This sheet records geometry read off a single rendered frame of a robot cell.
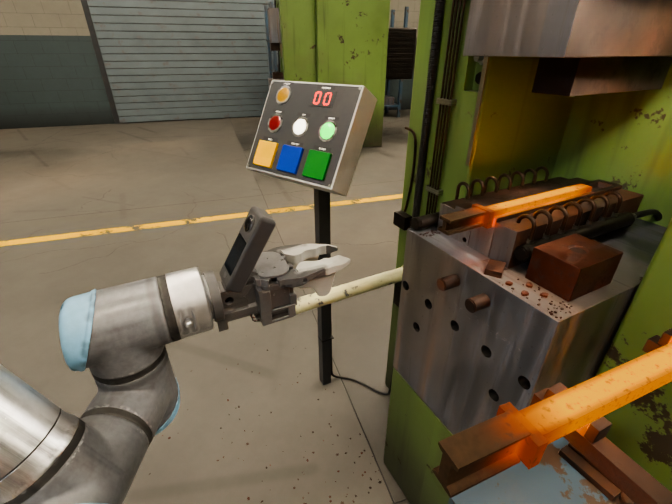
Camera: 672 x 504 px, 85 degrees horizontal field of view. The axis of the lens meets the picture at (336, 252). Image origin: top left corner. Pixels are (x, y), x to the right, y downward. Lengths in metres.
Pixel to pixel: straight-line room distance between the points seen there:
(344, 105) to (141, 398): 0.80
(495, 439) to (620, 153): 0.91
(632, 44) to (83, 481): 0.94
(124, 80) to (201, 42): 1.63
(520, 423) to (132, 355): 0.43
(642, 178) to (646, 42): 0.40
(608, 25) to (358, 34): 4.89
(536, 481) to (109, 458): 0.59
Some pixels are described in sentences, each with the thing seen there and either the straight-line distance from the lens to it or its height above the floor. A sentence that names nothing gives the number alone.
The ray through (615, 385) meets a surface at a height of 0.97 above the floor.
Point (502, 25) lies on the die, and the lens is 0.75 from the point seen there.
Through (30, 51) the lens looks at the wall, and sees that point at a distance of 9.01.
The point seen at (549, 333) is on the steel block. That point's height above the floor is 0.89.
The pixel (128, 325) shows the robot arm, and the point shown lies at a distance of 0.50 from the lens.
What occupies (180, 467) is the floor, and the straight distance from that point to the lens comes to 1.58.
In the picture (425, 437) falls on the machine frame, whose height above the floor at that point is 0.36.
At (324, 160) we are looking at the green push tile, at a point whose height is 1.02.
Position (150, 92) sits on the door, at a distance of 8.60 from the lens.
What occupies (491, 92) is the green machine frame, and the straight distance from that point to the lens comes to 0.97.
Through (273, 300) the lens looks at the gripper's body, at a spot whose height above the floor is 0.96.
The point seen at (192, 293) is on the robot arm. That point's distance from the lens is 0.50.
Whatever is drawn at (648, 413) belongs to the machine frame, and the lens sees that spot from 0.92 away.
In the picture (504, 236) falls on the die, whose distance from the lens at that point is 0.76.
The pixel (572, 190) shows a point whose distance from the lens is 0.97.
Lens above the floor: 1.28
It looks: 29 degrees down
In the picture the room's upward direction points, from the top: straight up
